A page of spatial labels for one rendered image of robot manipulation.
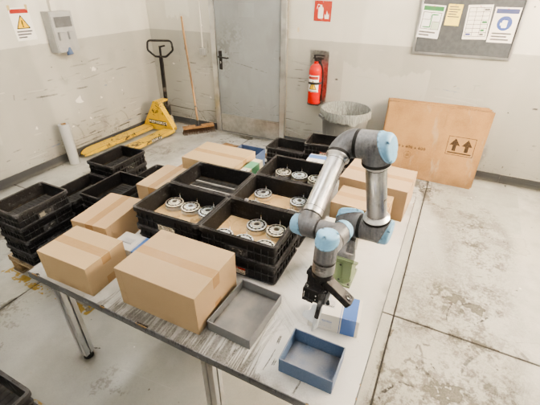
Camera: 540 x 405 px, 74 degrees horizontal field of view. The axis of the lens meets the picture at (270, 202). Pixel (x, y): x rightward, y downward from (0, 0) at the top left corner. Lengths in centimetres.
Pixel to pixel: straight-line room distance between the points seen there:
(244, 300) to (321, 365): 43
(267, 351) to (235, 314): 22
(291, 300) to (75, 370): 140
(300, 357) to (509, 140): 363
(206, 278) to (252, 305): 27
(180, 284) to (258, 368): 43
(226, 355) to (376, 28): 371
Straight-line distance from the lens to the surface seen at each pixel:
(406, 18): 436
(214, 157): 246
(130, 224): 210
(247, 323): 157
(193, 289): 144
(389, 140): 140
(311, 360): 147
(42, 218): 298
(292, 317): 159
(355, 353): 152
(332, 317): 150
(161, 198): 209
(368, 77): 450
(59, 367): 259
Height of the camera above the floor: 190
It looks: 32 degrees down
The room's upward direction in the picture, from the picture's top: straight up
